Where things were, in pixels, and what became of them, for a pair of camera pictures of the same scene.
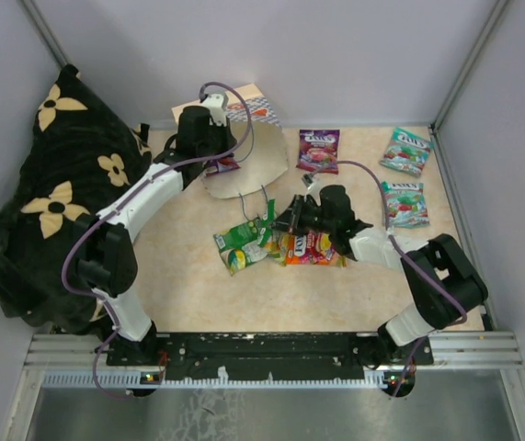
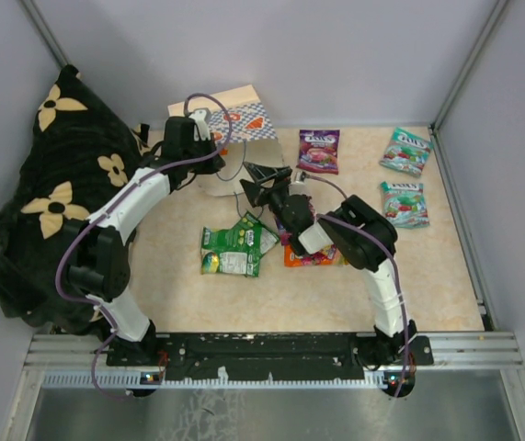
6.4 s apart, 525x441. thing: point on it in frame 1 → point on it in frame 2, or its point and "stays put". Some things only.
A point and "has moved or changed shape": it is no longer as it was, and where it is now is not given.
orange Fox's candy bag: (311, 249) stays put
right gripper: (290, 220) → (256, 194)
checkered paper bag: (261, 148) has moved or changed shape
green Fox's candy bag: (241, 245) has moved or changed shape
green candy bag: (268, 223) has moved or changed shape
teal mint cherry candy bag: (405, 205) stays put
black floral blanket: (81, 152) stays put
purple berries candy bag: (220, 165) has moved or changed shape
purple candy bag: (319, 150) stays put
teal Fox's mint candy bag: (406, 152) stays put
